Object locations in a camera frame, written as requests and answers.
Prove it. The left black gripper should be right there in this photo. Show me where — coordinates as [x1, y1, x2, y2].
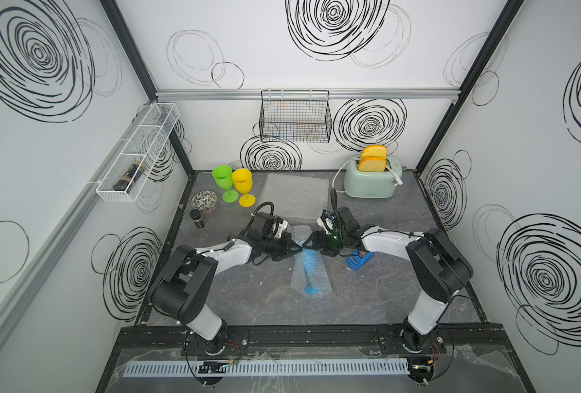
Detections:
[261, 233, 303, 260]

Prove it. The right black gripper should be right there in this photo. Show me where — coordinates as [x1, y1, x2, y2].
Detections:
[301, 231, 346, 256]

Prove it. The blue plastic wine glass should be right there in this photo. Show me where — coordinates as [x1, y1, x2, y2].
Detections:
[301, 249, 323, 295]

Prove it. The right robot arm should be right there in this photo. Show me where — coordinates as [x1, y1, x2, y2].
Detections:
[303, 207, 474, 352]

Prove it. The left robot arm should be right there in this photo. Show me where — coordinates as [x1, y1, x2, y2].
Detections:
[147, 212, 303, 342]

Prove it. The bubble wrap sheet stack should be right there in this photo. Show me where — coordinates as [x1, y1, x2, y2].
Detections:
[260, 174, 330, 222]

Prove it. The yellow plastic wine glass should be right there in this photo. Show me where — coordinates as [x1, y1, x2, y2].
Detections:
[231, 169, 256, 207]

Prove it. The green plastic wine glass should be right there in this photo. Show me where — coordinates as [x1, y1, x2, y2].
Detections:
[212, 165, 239, 203]

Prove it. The blue tape dispenser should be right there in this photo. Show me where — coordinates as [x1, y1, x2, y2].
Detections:
[346, 251, 375, 271]

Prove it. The mint green toaster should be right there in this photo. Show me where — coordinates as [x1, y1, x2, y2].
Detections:
[344, 157, 403, 199]

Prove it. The patterned small bowl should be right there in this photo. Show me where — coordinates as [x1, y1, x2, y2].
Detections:
[191, 190, 218, 214]

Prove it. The dark spice bottle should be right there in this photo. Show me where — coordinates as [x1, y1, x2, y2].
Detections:
[189, 209, 205, 229]

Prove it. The front toast slice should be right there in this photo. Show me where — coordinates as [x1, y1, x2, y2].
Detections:
[357, 157, 388, 173]

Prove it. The toast slice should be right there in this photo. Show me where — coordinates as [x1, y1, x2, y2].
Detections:
[357, 157, 388, 173]
[361, 145, 389, 160]

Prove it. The back toast slice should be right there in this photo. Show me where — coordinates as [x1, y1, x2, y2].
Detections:
[361, 145, 389, 160]

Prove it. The dark bottle in shelf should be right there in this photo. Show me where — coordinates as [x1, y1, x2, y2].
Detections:
[113, 162, 146, 192]

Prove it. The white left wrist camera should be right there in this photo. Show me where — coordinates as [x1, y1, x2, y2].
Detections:
[272, 218, 288, 237]

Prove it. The white toaster cable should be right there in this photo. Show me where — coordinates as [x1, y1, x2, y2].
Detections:
[331, 158, 357, 194]

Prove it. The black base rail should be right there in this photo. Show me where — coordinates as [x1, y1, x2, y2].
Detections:
[115, 323, 510, 355]

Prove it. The black wire basket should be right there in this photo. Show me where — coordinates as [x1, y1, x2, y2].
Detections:
[259, 89, 333, 143]

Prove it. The white slotted cable duct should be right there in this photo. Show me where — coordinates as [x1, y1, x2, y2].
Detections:
[123, 359, 410, 378]

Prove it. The white wire shelf basket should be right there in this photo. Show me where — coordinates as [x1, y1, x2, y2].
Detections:
[97, 102, 179, 203]

